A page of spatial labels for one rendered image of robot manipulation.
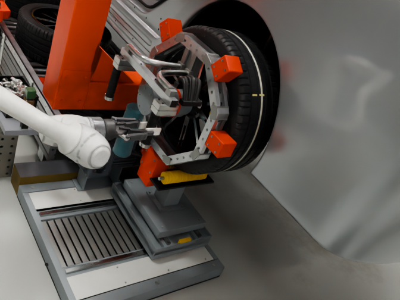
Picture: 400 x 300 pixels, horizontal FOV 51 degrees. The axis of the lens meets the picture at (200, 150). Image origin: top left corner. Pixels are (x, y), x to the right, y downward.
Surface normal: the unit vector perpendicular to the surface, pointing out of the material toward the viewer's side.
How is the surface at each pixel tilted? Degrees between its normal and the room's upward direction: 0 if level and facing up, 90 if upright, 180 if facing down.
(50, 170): 0
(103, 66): 90
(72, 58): 90
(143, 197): 0
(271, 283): 0
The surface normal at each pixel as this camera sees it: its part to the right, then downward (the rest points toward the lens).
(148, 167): -0.76, 0.05
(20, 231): 0.36, -0.80
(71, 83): 0.54, 0.61
